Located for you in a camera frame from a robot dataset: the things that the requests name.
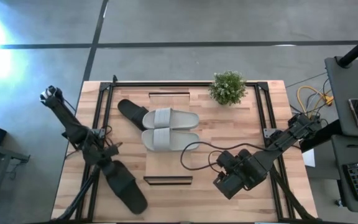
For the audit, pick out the black round pole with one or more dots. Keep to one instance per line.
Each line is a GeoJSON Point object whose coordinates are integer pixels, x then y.
{"type": "Point", "coordinates": [357, 49]}

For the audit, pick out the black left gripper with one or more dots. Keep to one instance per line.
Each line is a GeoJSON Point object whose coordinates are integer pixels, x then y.
{"type": "Point", "coordinates": [99, 149]}

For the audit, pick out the white paper sheet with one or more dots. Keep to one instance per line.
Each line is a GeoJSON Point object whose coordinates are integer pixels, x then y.
{"type": "Point", "coordinates": [309, 158]}

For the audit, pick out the grey foam slide sandal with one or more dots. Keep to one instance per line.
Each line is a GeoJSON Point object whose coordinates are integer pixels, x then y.
{"type": "Point", "coordinates": [179, 119]}
{"type": "Point", "coordinates": [182, 140]}

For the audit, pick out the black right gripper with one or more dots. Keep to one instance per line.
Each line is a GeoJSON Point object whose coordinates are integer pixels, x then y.
{"type": "Point", "coordinates": [241, 171]}

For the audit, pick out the small green potted plant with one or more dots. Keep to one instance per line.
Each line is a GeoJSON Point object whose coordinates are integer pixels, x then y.
{"type": "Point", "coordinates": [227, 88]}

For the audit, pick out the wooden shelf with black frame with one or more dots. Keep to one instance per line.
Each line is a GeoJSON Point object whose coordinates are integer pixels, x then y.
{"type": "Point", "coordinates": [166, 168]}

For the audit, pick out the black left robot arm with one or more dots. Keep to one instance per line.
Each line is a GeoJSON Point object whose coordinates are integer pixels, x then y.
{"type": "Point", "coordinates": [64, 115]}

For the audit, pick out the grey side desk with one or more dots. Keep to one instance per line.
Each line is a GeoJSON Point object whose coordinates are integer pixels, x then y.
{"type": "Point", "coordinates": [346, 93]}

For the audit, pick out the black foam slide sandal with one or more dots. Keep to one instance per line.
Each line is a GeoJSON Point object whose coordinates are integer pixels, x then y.
{"type": "Point", "coordinates": [126, 189]}
{"type": "Point", "coordinates": [129, 109]}

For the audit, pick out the grey keyboard desk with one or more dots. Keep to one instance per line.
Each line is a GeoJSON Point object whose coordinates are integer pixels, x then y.
{"type": "Point", "coordinates": [340, 149]}

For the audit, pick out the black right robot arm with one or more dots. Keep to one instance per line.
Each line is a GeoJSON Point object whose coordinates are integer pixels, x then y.
{"type": "Point", "coordinates": [291, 133]}

